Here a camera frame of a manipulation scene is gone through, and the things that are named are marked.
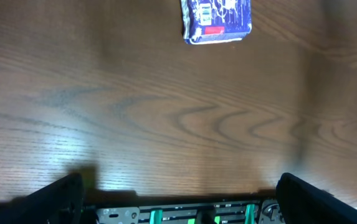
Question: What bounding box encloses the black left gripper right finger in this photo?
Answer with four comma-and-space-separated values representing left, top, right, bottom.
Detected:
276, 172, 357, 224

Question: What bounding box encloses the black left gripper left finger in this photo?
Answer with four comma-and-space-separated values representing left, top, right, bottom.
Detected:
0, 173, 84, 224

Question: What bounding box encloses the red purple snack bag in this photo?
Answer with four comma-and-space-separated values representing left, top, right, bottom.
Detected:
181, 0, 252, 45

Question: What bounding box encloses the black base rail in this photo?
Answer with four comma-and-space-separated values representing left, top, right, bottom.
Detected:
82, 199, 285, 224

